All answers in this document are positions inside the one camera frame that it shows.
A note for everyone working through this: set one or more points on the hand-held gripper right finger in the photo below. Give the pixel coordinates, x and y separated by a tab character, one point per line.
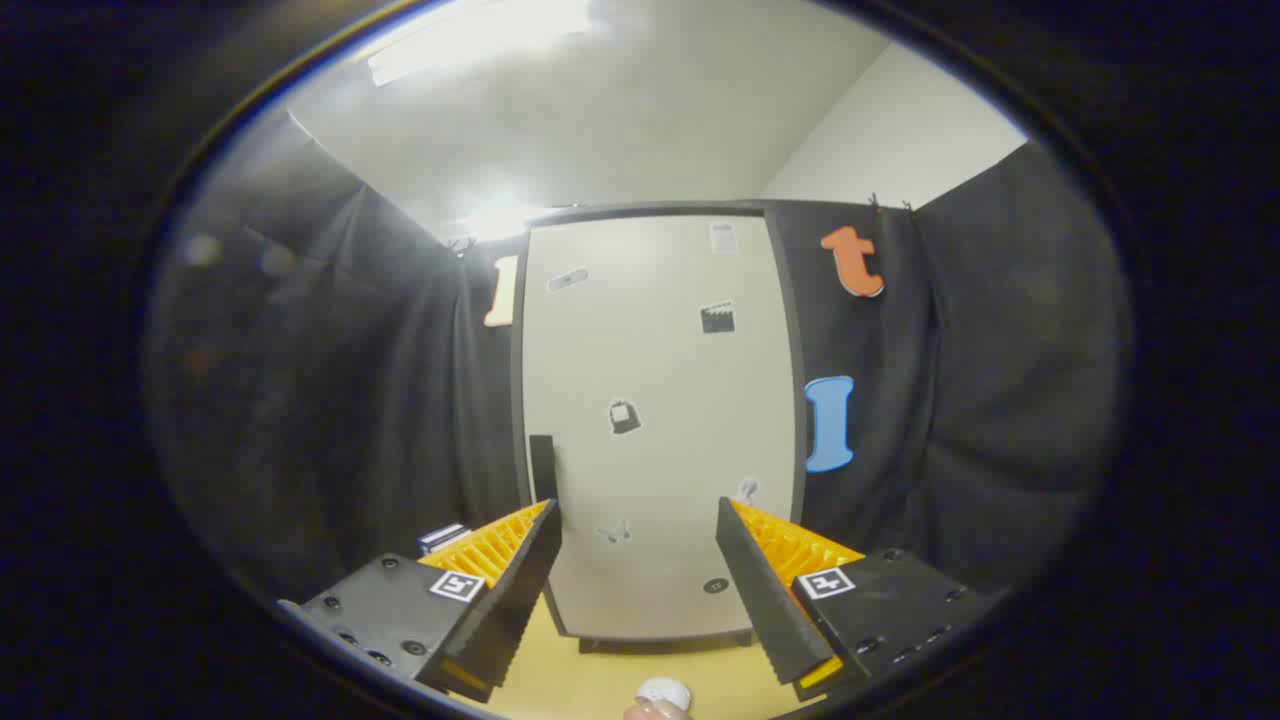
765	590

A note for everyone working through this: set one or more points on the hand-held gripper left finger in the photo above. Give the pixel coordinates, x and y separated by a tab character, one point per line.
515	590

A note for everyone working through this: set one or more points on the dark framed shoe cabinet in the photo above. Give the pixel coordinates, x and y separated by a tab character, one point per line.
787	330

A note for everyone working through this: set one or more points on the dark striped object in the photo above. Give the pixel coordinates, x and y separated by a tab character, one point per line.
443	537

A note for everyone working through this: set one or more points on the black backdrop cloth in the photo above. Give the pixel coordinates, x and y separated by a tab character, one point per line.
350	400

